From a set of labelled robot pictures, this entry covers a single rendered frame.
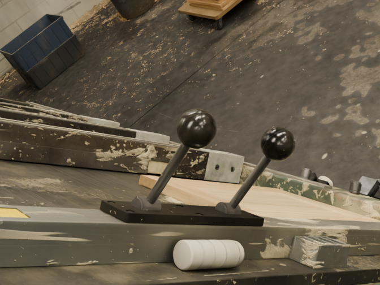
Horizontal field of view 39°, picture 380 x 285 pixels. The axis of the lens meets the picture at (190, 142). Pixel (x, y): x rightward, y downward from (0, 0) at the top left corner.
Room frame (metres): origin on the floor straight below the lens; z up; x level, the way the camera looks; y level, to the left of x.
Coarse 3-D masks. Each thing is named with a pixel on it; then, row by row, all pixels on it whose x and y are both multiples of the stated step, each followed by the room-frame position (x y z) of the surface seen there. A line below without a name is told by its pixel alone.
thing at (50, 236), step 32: (0, 224) 0.37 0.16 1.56; (32, 224) 0.38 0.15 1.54; (64, 224) 0.39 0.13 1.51; (96, 224) 0.40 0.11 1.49; (128, 224) 0.41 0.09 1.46; (160, 224) 0.42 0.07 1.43; (192, 224) 0.43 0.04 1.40; (288, 224) 0.49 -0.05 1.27; (320, 224) 0.52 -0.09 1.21; (352, 224) 0.55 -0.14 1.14; (0, 256) 0.37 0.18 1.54; (32, 256) 0.37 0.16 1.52; (64, 256) 0.38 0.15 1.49; (96, 256) 0.39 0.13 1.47; (128, 256) 0.40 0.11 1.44; (160, 256) 0.41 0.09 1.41; (256, 256) 0.45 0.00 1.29; (288, 256) 0.47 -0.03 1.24
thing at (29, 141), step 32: (0, 128) 0.92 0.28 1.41; (32, 128) 0.94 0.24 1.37; (64, 128) 1.00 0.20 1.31; (32, 160) 0.92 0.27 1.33; (64, 160) 0.95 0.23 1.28; (96, 160) 0.97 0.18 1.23; (128, 160) 0.99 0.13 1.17; (160, 160) 1.02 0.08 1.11; (192, 160) 1.05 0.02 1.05; (224, 160) 1.09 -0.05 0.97
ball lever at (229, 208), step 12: (276, 132) 0.46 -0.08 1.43; (288, 132) 0.46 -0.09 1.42; (264, 144) 0.46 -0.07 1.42; (276, 144) 0.45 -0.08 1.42; (288, 144) 0.45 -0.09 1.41; (264, 156) 0.47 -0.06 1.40; (276, 156) 0.45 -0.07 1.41; (288, 156) 0.45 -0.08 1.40; (264, 168) 0.47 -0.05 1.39; (252, 180) 0.47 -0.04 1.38; (240, 192) 0.47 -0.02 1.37; (228, 204) 0.48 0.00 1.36
